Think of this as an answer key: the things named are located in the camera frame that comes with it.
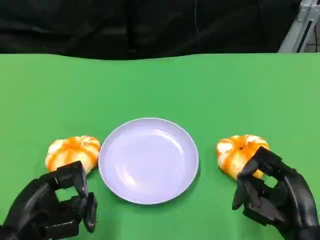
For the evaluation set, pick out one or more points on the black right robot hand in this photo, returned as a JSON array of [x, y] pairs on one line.
[[295, 195]]

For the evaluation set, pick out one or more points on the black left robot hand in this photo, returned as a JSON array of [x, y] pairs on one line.
[[32, 200]]

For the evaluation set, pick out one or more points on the orange and white bread roll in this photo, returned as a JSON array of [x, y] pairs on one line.
[[72, 150], [235, 155]]

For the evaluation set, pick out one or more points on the lilac plate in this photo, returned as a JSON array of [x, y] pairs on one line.
[[147, 162]]

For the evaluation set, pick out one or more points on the green table cloth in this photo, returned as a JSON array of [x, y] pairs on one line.
[[160, 87]]

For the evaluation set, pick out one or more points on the black backdrop cloth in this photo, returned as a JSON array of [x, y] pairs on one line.
[[75, 25]]

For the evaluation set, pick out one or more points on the aluminium frame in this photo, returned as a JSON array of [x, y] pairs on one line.
[[298, 27]]

